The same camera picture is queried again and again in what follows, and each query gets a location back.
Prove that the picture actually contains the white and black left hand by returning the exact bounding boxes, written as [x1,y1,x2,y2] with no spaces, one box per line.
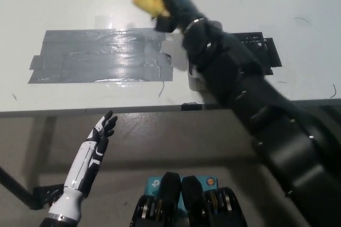
[63,109,118,198]

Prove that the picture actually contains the black and white right hand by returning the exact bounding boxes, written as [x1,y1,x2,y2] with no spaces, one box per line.
[153,0,206,35]

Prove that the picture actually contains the gray plastic basket container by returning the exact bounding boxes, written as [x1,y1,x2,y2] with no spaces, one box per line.
[187,60,212,97]

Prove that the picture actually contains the black table leg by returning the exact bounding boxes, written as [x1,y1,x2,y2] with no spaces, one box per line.
[0,167,37,209]

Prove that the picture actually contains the black tape patch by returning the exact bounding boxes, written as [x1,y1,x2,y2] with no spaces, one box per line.
[230,31,283,76]

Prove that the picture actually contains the small black tape strip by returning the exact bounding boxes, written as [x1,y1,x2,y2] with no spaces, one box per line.
[181,102,205,112]

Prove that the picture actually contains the gray duct tape patch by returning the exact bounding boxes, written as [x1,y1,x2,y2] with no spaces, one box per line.
[27,28,174,85]

